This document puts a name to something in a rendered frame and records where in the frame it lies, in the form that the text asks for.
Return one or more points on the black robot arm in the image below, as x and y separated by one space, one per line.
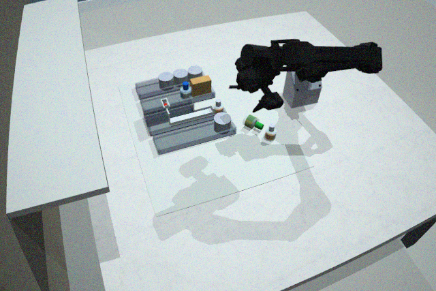
310 62

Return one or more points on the tan cardboard box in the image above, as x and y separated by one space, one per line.
200 86

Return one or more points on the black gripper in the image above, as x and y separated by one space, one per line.
269 100

